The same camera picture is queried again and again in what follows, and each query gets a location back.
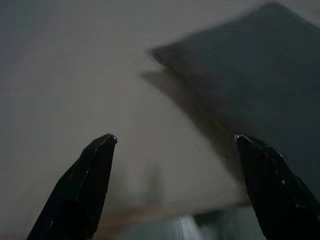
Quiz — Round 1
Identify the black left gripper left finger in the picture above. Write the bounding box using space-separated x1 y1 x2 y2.
26 133 118 240

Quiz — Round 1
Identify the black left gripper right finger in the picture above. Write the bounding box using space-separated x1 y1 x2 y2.
235 134 320 240

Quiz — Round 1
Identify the grey pillow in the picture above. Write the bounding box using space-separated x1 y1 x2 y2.
141 1 320 208

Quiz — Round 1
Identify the beige bed mattress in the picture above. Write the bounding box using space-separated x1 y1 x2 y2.
0 0 251 226

